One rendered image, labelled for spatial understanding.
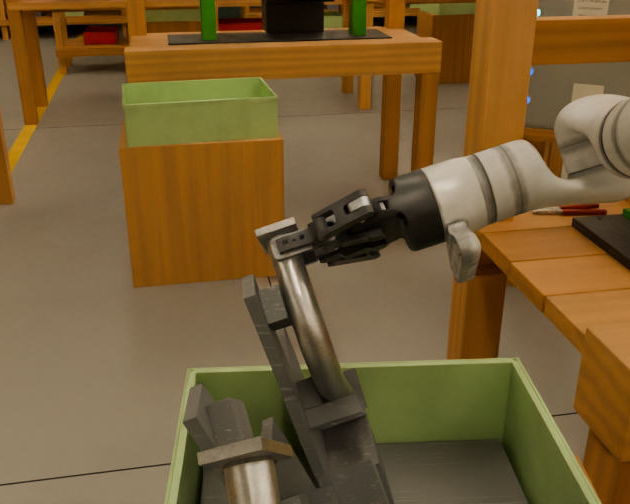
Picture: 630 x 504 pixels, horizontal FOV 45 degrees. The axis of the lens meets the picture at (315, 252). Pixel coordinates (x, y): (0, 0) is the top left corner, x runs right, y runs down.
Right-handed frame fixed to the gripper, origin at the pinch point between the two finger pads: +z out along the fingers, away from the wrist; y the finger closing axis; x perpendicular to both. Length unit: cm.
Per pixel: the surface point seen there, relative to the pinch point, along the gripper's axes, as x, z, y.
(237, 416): 15.9, 7.2, 12.3
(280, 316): 6.3, 2.9, 1.4
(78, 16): -655, 205, -695
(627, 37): -49, -75, -72
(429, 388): 12.7, -9.8, -27.9
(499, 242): -17, -35, -75
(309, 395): 12.4, 3.3, -8.3
